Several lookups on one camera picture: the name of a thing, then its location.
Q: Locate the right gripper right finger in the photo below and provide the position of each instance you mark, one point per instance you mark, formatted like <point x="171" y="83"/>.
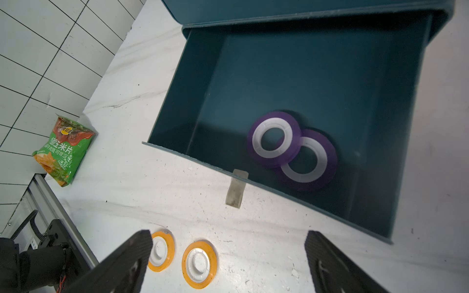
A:
<point x="332" y="271"/>

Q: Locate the purple tape roll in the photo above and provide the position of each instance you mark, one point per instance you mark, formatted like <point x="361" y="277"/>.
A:
<point x="286" y="151"/>
<point x="322" y="174"/>

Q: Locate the teal drawer cabinet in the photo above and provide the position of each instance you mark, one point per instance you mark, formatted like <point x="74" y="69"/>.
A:
<point x="215" y="13"/>

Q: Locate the left yellow tape roll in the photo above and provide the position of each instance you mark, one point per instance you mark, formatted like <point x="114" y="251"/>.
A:
<point x="162" y="251"/>

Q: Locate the green snack bag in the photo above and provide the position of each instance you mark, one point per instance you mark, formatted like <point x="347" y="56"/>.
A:
<point x="65" y="149"/>

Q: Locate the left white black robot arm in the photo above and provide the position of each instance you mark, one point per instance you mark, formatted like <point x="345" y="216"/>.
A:
<point x="51" y="264"/>

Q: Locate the yellow tape roll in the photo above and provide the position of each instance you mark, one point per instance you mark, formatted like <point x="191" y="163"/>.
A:
<point x="199" y="264"/>
<point x="162" y="251"/>

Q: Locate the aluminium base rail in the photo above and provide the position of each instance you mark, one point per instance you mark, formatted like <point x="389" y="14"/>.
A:
<point x="40" y="219"/>

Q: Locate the teal drawer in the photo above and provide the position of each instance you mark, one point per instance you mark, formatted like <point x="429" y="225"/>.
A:
<point x="353" y="79"/>

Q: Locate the right yellow tape roll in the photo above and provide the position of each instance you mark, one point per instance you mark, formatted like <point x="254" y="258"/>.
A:
<point x="199" y="264"/>

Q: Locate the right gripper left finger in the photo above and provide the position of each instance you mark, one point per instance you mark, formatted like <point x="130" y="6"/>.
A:
<point x="122" y="271"/>

